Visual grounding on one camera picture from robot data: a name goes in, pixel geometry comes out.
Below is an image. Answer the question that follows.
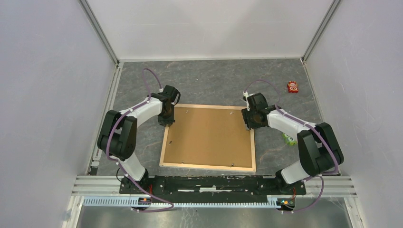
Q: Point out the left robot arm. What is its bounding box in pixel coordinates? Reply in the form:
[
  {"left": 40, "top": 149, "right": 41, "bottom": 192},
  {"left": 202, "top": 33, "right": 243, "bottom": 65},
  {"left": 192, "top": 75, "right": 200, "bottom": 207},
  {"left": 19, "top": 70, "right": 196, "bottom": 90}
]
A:
[{"left": 97, "top": 85, "right": 181, "bottom": 194}]

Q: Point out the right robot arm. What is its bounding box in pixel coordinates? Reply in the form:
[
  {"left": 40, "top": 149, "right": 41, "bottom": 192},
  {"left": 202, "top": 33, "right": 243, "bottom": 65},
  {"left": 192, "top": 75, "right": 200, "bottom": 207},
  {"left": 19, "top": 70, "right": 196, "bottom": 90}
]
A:
[{"left": 241, "top": 92, "right": 344, "bottom": 194}]

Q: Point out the red monster toy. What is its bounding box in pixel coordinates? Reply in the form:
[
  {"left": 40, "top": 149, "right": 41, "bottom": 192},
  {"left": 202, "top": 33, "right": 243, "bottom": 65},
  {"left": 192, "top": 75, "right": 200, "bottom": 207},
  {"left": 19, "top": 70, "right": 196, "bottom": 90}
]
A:
[{"left": 287, "top": 81, "right": 299, "bottom": 93}]

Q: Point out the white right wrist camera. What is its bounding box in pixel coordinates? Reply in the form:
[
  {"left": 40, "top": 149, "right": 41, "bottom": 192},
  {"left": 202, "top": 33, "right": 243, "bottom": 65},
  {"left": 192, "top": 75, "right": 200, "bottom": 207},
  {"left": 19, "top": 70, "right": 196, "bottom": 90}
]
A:
[{"left": 242, "top": 91, "right": 250, "bottom": 111}]

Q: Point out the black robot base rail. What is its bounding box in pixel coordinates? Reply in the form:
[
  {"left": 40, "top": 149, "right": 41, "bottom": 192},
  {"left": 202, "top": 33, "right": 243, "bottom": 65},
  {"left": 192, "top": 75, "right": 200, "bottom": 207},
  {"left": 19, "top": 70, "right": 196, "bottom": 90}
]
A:
[{"left": 72, "top": 175, "right": 358, "bottom": 211}]

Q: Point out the aluminium corner post left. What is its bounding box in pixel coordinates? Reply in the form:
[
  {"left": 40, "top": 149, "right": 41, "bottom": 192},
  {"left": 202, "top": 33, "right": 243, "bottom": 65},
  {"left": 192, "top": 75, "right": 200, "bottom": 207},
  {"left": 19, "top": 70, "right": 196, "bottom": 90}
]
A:
[{"left": 78, "top": 0, "right": 120, "bottom": 65}]

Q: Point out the aluminium corner post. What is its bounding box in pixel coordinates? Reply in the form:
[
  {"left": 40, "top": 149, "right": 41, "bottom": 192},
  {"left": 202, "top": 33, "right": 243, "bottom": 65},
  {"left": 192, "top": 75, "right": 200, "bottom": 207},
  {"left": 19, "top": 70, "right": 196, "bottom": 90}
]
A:
[
  {"left": 78, "top": 0, "right": 120, "bottom": 65},
  {"left": 301, "top": 0, "right": 342, "bottom": 65}
]

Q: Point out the aluminium corner post right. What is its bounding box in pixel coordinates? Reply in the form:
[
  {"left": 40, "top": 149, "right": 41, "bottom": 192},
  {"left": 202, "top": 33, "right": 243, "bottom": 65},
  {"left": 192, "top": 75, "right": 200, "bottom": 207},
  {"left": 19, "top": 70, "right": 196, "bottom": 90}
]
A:
[{"left": 301, "top": 0, "right": 342, "bottom": 65}]

